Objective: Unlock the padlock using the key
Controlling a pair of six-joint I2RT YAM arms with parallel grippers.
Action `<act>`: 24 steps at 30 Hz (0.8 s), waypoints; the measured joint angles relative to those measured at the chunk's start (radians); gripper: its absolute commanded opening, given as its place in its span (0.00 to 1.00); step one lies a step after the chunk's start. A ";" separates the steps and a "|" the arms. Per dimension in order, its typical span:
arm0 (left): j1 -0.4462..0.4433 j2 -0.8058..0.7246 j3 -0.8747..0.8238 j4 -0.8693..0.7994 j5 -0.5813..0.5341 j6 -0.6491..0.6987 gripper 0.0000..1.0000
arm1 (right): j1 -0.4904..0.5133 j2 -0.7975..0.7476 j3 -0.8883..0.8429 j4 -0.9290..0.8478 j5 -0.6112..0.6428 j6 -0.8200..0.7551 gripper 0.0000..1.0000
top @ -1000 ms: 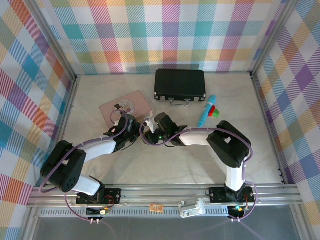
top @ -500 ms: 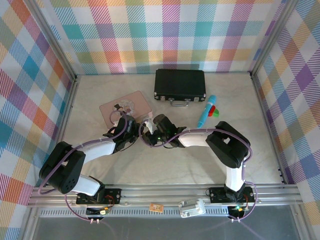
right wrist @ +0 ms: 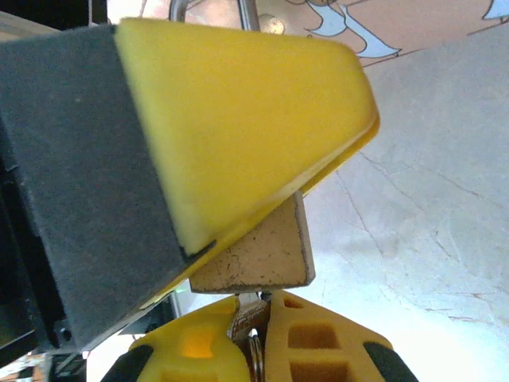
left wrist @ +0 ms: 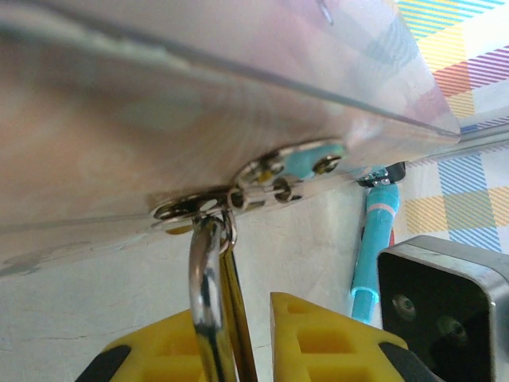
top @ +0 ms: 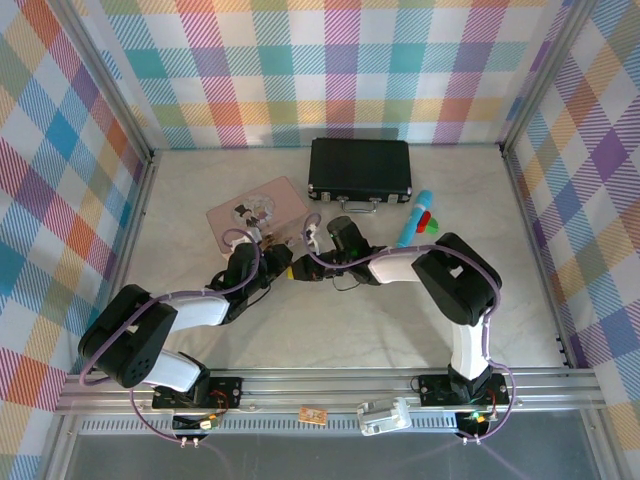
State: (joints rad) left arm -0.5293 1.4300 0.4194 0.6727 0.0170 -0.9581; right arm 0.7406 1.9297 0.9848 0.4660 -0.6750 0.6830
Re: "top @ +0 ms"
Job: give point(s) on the pink tin box cartoon couple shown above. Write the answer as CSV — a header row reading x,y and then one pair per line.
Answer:
x,y
280,200

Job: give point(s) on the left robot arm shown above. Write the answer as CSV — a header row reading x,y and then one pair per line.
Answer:
x,y
125,340

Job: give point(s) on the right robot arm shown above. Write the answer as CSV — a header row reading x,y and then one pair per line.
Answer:
x,y
460,280

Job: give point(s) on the blue pen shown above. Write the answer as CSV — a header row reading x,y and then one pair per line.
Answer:
x,y
417,210

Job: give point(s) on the red plastic piece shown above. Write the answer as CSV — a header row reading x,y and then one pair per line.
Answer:
x,y
425,218

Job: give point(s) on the green plastic piece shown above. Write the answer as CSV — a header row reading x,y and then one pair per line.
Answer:
x,y
433,226

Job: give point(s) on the small orange circuit board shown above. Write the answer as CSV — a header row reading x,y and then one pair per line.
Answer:
x,y
312,415

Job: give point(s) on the white plastic device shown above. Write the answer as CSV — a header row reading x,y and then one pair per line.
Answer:
x,y
382,417

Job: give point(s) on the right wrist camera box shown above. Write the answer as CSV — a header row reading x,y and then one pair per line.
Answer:
x,y
313,237

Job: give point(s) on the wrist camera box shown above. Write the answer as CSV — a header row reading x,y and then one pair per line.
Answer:
x,y
313,237
252,234

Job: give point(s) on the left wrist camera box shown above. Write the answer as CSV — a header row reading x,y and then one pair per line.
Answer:
x,y
252,234

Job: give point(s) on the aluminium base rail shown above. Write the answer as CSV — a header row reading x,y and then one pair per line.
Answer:
x,y
325,385

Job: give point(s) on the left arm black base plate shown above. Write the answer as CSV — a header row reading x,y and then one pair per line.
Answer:
x,y
227,392

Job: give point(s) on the aluminium side rail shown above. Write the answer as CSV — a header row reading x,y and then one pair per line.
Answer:
x,y
530,235
130,240

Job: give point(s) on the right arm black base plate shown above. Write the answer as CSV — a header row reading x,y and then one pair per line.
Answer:
x,y
435,387

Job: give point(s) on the black connector bracket green light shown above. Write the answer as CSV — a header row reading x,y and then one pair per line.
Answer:
x,y
472,425

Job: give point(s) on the aluminium corner post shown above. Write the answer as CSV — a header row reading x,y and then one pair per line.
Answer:
x,y
545,75
105,80

